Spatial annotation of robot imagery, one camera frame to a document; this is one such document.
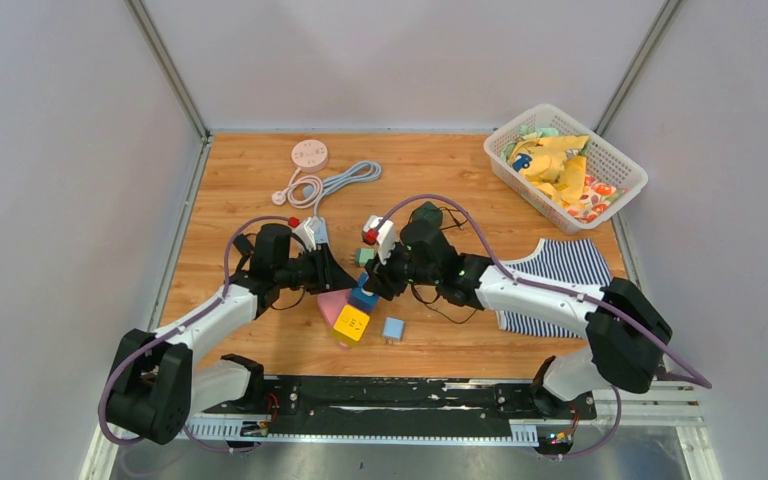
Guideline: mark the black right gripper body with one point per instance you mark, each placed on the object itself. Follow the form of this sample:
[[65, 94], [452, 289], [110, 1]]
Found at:
[[408, 273]]

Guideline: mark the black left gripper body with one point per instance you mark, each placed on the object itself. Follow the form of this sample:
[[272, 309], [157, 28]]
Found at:
[[306, 271]]

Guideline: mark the blue cube power socket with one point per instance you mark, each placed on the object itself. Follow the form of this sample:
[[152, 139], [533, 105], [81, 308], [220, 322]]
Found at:
[[361, 299]]

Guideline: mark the dark green cube socket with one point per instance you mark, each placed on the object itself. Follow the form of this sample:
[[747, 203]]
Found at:
[[428, 212]]

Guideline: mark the light blue small charger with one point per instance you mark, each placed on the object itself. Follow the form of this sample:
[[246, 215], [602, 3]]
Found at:
[[393, 330]]

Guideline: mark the yellow cube power socket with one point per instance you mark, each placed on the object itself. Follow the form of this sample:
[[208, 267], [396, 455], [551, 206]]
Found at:
[[350, 325]]

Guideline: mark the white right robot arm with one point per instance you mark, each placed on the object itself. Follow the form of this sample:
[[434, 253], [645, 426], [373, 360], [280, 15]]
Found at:
[[626, 336]]

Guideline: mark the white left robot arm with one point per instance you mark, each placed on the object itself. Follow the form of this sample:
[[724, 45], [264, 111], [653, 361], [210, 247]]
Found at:
[[155, 383]]

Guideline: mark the pink triangular power socket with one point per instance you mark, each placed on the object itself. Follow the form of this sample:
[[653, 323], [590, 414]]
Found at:
[[331, 304]]

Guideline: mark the green USB charger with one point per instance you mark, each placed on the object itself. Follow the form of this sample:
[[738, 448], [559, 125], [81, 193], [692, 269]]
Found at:
[[362, 255]]

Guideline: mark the round pink power socket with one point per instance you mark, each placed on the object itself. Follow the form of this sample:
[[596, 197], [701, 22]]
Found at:
[[310, 156]]

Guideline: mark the yellow cloth in basket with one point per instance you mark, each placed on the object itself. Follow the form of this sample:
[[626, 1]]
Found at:
[[555, 165]]

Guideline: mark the blue striped shirt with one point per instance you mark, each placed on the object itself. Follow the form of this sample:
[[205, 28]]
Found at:
[[576, 261]]

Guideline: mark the floral cloth in basket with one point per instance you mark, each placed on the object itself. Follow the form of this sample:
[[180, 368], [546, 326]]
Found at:
[[596, 197]]

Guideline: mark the white plastic basket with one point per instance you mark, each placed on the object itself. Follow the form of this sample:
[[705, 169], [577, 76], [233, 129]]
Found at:
[[605, 164]]

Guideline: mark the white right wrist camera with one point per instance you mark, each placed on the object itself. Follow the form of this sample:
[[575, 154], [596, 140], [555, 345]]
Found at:
[[379, 232]]

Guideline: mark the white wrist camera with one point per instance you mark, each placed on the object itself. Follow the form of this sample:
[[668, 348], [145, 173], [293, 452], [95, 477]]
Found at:
[[313, 232], [379, 232]]

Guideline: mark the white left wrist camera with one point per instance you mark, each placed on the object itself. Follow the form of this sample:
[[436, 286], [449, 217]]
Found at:
[[313, 232]]

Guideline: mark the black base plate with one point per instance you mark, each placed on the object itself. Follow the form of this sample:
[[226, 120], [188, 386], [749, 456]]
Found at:
[[368, 408]]

